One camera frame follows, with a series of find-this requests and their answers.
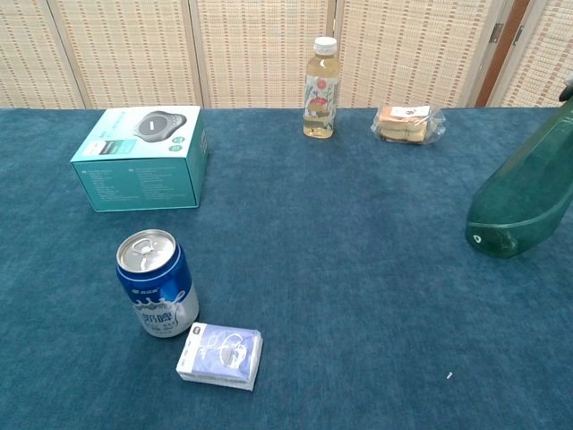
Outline green transparent spray bottle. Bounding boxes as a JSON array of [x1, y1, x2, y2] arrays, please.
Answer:
[[464, 78, 573, 260]]

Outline yellow tea bottle white cap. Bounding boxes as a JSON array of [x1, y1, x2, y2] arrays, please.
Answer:
[[303, 36, 341, 140]]

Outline blue carpet table cover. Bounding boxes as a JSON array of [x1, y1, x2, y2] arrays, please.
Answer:
[[0, 107, 573, 430]]

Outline teal speaker product box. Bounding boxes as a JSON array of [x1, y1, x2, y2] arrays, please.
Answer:
[[70, 105, 210, 213]]

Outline blue white drink can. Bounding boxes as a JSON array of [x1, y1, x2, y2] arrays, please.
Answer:
[[115, 228, 201, 339]]

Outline plastic wrapped bread slices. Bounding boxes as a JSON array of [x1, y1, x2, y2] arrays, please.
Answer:
[[370, 105, 448, 146]]

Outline purple white tissue pack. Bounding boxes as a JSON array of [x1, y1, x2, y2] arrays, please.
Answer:
[[175, 322, 264, 392]]

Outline bamboo folding screen light frame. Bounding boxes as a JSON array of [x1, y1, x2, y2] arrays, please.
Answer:
[[0, 0, 507, 110]]

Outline bamboo screen with brown post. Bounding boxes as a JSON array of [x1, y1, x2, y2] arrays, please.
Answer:
[[475, 0, 573, 109]]

